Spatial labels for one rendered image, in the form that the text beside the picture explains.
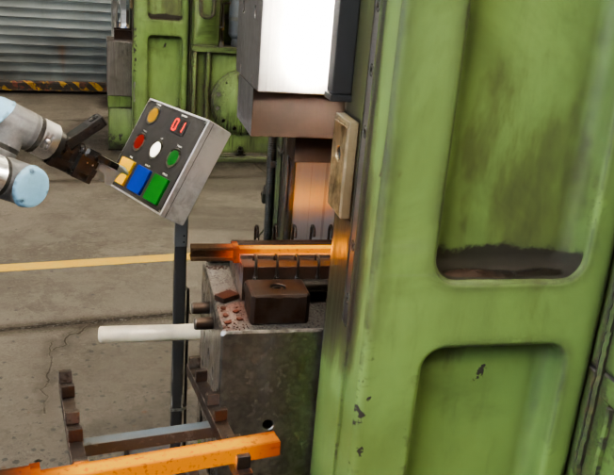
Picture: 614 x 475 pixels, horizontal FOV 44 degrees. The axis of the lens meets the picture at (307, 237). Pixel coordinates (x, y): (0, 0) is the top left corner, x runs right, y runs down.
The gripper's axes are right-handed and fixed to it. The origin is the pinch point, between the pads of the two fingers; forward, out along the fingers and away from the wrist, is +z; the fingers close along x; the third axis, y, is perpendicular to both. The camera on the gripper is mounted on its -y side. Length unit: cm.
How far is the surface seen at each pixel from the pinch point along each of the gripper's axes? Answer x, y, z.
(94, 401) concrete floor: -63, 84, 69
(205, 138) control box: 7.0, -16.9, 12.6
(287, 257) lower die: 53, 0, 15
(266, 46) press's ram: 58, -33, -18
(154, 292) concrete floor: -142, 52, 126
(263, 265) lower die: 54, 4, 9
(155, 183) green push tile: -0.8, -0.4, 10.4
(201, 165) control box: 7.0, -10.2, 15.5
